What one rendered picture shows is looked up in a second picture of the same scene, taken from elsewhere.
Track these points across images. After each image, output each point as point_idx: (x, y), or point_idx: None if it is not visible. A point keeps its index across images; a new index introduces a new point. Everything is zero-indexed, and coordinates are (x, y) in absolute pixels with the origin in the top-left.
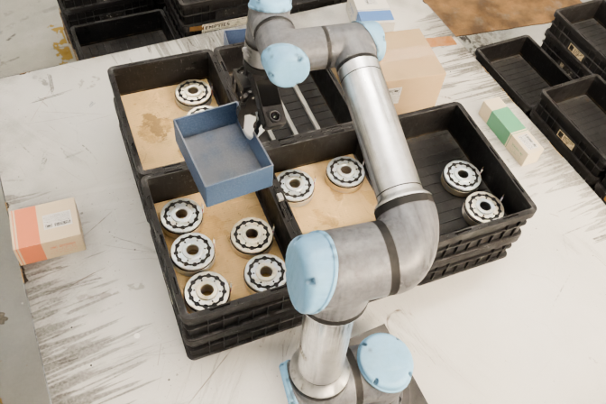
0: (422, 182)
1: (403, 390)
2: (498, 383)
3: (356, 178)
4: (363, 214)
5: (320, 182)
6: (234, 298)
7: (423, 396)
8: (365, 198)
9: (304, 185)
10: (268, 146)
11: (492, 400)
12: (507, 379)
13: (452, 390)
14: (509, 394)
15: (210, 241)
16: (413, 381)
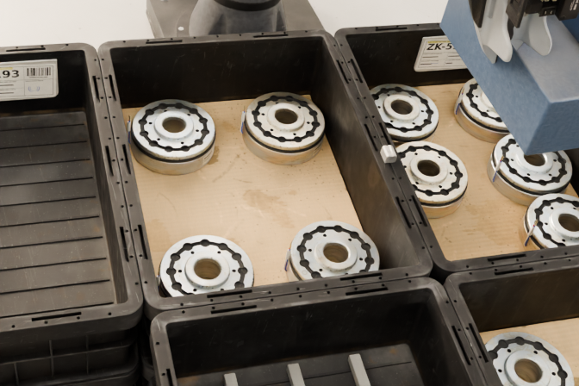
0: (12, 254)
1: (185, 26)
2: (21, 39)
3: (185, 251)
4: (183, 204)
5: (264, 284)
6: (446, 108)
7: (158, 18)
8: (168, 234)
9: (313, 249)
10: (412, 274)
11: (43, 26)
12: (3, 41)
13: (99, 45)
14: (14, 27)
15: (504, 170)
16: (165, 33)
